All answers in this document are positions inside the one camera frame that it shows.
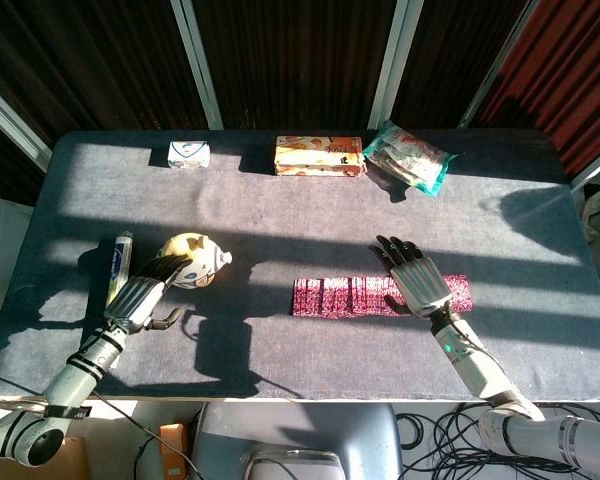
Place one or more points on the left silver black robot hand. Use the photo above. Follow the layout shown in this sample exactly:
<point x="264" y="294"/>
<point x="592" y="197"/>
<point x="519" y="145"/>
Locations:
<point x="132" y="300"/>

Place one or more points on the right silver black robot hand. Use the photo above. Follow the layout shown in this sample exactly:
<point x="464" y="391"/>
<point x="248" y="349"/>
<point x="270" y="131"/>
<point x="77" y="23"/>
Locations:
<point x="422" y="285"/>

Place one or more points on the yellow white piggy bank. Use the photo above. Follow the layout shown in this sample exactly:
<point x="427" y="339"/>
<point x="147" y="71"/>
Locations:
<point x="200" y="250"/>

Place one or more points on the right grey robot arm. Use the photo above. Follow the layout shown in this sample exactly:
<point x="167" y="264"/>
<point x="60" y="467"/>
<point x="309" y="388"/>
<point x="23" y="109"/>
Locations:
<point x="485" y="370"/>

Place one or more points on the red patterned package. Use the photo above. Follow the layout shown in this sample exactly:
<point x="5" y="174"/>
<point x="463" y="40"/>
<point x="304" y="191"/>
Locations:
<point x="340" y="296"/>

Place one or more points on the long white toothpaste box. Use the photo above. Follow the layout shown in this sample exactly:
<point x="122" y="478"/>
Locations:
<point x="117" y="265"/>

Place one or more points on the green clear snack bag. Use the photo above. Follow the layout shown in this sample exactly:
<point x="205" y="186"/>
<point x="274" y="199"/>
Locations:
<point x="410" y="155"/>

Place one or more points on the dark blue table cloth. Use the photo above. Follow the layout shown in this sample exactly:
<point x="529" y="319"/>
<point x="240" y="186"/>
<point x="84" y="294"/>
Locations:
<point x="300" y="210"/>

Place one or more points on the small white blue box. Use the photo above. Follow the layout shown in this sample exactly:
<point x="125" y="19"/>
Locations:
<point x="189" y="154"/>

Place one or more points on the orange snack box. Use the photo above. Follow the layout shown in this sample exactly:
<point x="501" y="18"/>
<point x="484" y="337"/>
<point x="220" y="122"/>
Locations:
<point x="320" y="156"/>

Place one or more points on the brown cardboard box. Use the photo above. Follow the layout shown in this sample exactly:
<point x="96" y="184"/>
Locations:
<point x="65" y="460"/>

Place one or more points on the grey robot torso housing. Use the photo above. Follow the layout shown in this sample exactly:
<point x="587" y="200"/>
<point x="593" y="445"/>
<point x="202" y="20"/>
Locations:
<point x="300" y="425"/>

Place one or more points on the light grey robot chest cover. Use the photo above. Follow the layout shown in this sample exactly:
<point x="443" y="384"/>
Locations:
<point x="295" y="465"/>

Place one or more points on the dark brown curtain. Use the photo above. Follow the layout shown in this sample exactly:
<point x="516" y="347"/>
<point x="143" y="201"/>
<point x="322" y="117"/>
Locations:
<point x="300" y="60"/>

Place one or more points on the red curtain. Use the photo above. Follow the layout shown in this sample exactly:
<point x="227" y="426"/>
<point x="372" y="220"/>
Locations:
<point x="570" y="75"/>

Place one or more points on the white window frame post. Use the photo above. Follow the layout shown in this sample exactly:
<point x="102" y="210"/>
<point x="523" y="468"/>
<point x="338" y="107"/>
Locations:
<point x="495" y="65"/>
<point x="197" y="65"/>
<point x="387" y="65"/>
<point x="597" y="167"/>
<point x="10" y="125"/>

